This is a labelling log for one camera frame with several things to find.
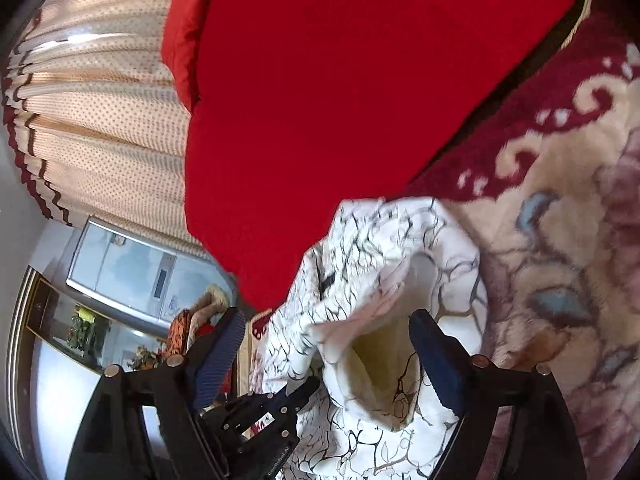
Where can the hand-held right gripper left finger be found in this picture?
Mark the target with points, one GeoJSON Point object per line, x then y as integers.
{"type": "Point", "coordinates": [220, 360]}

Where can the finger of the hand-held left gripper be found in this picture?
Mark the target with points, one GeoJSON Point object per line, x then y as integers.
{"type": "Point", "coordinates": [270, 407]}

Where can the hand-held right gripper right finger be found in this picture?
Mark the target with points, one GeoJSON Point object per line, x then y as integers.
{"type": "Point", "coordinates": [440, 360]}

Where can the white black-veined patterned garment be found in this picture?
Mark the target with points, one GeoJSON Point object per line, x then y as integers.
{"type": "Point", "coordinates": [360, 260]}

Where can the red box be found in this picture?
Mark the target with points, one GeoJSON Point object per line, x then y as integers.
{"type": "Point", "coordinates": [202, 334]}

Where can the orange patterned cloth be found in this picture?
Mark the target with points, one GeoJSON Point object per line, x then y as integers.
{"type": "Point", "coordinates": [180, 332]}

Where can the beige fur-trimmed garment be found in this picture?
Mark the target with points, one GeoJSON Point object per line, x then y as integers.
{"type": "Point", "coordinates": [212, 300]}

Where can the dried flower bunch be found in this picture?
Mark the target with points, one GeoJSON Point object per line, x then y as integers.
{"type": "Point", "coordinates": [145, 356]}

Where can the silver refrigerator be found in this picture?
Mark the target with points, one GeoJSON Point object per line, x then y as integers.
{"type": "Point", "coordinates": [130, 265]}

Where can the green yellow ornament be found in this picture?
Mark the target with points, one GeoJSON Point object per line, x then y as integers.
{"type": "Point", "coordinates": [84, 327]}

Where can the gold framed glass cabinet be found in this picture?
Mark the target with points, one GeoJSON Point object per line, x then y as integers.
{"type": "Point", "coordinates": [55, 320]}

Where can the floral plush blanket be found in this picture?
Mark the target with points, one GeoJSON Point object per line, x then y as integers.
{"type": "Point", "coordinates": [550, 185]}

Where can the beige dotted curtain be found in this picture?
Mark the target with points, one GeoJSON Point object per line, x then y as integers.
{"type": "Point", "coordinates": [100, 110]}

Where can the red quilt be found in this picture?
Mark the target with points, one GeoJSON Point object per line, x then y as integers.
{"type": "Point", "coordinates": [350, 85]}

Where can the red pillow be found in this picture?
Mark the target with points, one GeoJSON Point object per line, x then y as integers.
{"type": "Point", "coordinates": [185, 35]}

